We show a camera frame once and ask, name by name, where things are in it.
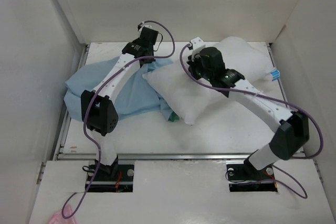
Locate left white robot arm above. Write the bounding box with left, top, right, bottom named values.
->
left=80, top=25, right=159, bottom=148

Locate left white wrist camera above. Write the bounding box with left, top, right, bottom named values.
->
left=137, top=22, right=152, bottom=31

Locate aluminium left rail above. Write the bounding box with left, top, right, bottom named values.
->
left=50, top=44, right=90, bottom=161

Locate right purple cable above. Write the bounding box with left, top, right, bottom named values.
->
left=180, top=43, right=324, bottom=200

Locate blue white pillow tag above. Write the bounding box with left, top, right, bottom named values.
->
left=267, top=69, right=280, bottom=81

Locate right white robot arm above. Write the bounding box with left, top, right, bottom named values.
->
left=186, top=47, right=309, bottom=180

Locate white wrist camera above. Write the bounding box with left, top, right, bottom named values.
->
left=188, top=37, right=205, bottom=61
left=137, top=22, right=152, bottom=31

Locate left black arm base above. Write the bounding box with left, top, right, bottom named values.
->
left=82, top=158, right=134, bottom=193

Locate purple cable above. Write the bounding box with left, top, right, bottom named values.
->
left=60, top=20, right=176, bottom=221
left=180, top=43, right=324, bottom=200

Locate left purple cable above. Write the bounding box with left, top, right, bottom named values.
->
left=60, top=20, right=176, bottom=221

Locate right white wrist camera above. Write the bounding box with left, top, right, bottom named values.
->
left=188, top=37, right=205, bottom=61

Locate light blue pillowcase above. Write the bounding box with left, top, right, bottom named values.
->
left=64, top=58, right=179, bottom=122

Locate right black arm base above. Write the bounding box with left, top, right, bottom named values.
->
left=225, top=159, right=278, bottom=192

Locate pink cloth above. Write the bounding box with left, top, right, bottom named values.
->
left=49, top=204, right=77, bottom=224

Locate aluminium rail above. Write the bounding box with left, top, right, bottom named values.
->
left=50, top=44, right=90, bottom=161
left=55, top=153, right=249, bottom=161

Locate white pillow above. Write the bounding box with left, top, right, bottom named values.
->
left=141, top=36, right=274, bottom=126

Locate aluminium front rail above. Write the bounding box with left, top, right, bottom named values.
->
left=55, top=153, right=249, bottom=161

